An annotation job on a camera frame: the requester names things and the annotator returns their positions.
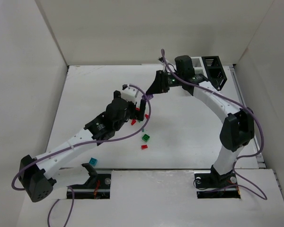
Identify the red flat lego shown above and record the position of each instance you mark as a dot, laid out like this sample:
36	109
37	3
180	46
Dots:
144	147

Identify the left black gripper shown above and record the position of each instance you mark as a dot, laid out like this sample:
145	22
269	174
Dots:
131	109

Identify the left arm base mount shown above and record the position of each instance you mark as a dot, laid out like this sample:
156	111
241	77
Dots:
94	183

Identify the white slotted container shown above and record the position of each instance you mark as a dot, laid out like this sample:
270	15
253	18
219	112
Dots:
200	72

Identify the black slotted container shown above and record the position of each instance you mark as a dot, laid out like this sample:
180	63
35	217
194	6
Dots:
215	72

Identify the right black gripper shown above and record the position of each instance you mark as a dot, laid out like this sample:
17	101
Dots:
163	81

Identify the green square lego lower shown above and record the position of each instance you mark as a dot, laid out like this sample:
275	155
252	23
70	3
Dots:
145	137

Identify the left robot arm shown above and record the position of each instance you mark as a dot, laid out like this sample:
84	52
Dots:
42	174

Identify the purple lego with pink face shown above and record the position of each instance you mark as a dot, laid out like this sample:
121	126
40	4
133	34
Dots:
149	96

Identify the teal square lego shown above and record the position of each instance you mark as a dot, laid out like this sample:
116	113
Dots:
93	161

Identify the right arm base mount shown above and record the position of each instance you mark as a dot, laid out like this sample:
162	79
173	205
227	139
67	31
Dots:
210	186

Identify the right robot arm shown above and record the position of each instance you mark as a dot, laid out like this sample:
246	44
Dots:
237	121

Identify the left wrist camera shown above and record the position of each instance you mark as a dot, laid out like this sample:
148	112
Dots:
129	93

